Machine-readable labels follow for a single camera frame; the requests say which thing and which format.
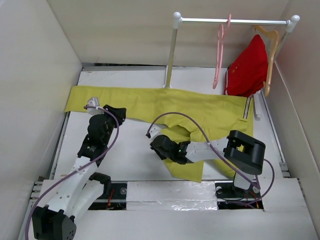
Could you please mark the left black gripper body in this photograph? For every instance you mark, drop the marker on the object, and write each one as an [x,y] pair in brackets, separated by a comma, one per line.
[110,127]

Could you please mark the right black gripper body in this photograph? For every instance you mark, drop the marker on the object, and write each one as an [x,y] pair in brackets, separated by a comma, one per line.
[163,156]

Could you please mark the yellow-green trousers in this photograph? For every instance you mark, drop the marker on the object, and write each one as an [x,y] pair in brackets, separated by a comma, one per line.
[188,116]

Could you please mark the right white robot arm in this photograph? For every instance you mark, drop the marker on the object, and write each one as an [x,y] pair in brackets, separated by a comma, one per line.
[239,149]

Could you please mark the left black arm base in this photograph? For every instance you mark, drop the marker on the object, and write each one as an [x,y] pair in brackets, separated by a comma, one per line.
[114,196]

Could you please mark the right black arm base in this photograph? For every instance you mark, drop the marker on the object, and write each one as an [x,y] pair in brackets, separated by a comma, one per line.
[230,197]

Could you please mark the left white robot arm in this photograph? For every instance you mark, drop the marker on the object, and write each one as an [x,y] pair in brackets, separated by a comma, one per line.
[75,193]

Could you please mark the red shorts on hanger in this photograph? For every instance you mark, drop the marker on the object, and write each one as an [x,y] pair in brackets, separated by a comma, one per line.
[247,74]

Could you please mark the pink plastic clothes hanger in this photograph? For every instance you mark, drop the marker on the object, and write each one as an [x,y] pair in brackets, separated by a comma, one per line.
[220,50]

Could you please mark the wooden clothes hanger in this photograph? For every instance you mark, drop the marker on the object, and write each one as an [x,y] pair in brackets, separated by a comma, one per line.
[273,36]

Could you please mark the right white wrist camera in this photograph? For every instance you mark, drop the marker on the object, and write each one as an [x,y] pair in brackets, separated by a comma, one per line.
[154,132]

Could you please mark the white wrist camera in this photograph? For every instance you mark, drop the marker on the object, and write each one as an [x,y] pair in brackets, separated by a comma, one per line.
[154,132]
[93,103]

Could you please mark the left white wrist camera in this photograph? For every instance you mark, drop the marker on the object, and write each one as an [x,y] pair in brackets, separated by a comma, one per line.
[93,103]

